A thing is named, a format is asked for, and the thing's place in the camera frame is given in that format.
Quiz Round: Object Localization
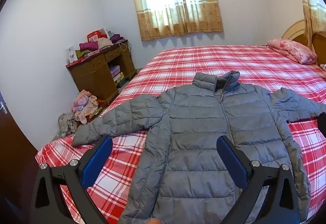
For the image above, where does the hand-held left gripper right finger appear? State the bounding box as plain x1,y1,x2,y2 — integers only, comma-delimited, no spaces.
216,135,301,224

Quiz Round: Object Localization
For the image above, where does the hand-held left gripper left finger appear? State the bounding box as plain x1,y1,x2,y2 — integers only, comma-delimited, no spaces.
35,135,114,224

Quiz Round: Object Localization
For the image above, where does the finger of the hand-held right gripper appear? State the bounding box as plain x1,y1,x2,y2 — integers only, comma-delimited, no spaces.
318,111,326,138

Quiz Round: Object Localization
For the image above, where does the grey puffer jacket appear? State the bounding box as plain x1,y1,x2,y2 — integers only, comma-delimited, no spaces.
72,70,326,224

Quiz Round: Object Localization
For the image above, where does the pile of grey patterned clothes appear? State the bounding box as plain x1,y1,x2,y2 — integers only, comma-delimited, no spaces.
58,113,78,138

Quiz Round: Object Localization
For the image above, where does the pile of pastel clothes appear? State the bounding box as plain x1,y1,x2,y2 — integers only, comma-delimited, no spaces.
72,90,100,125

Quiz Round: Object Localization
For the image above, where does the brown wooden door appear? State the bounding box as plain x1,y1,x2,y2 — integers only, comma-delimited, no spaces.
0,89,44,224

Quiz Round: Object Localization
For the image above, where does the yellow box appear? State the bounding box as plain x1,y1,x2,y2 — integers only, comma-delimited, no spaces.
113,72,125,85

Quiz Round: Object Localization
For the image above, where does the brown wooden desk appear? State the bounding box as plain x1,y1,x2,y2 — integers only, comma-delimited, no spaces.
66,40,137,105

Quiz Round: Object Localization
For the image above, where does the wooden headboard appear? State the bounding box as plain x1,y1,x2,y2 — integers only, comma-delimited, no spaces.
281,20,326,66

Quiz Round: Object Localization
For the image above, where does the flat red box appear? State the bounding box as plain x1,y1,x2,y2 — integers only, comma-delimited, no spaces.
67,57,88,67

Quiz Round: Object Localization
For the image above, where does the beige side curtain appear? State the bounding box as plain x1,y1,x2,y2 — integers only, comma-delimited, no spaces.
295,0,326,66

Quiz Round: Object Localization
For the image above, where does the bed with red plaid sheet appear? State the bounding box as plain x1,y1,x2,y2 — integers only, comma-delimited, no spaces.
34,45,326,224

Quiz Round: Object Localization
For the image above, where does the white printed box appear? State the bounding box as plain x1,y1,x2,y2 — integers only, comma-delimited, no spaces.
65,46,77,64

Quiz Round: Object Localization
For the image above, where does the magenta folded garment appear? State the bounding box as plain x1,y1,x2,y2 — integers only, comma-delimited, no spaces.
79,41,100,52

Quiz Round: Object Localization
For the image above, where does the pale pink folded garment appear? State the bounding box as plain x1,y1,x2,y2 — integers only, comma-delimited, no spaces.
95,38,113,49

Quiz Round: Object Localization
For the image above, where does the red cardboard box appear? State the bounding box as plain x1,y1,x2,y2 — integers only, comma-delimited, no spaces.
87,30,107,43

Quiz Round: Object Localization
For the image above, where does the beige floral window curtain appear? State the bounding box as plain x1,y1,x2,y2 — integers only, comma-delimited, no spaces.
127,0,225,41

